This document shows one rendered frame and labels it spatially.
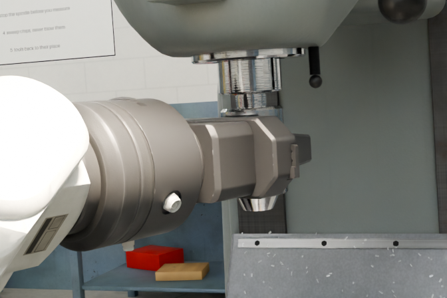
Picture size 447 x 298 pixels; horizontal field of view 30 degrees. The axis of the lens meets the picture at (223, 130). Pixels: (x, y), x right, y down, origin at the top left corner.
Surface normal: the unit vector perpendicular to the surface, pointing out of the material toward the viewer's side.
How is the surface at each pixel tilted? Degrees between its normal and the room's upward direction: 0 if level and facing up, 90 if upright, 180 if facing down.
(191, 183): 101
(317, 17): 129
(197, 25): 111
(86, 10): 90
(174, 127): 56
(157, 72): 90
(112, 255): 90
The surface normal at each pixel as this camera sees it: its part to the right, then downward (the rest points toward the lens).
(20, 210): 0.75, 0.00
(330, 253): -0.34, -0.38
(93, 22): -0.35, 0.07
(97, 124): -0.13, -0.49
